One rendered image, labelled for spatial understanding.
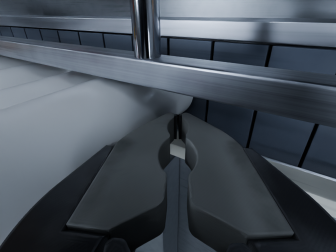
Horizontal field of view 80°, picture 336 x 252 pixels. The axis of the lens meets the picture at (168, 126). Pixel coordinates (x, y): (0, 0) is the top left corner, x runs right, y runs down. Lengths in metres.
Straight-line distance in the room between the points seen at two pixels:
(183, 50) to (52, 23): 0.18
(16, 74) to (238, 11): 0.19
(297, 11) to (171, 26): 0.10
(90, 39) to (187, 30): 0.11
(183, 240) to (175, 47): 0.35
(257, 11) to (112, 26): 0.13
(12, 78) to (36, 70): 0.02
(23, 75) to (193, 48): 0.14
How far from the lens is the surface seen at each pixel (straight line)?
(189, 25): 0.17
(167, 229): 0.36
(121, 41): 0.21
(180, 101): 0.15
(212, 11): 0.21
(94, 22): 0.24
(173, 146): 0.16
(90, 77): 0.17
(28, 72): 0.20
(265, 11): 0.20
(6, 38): 0.20
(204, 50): 0.16
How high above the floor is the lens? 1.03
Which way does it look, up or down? 47 degrees down
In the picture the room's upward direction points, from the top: 128 degrees counter-clockwise
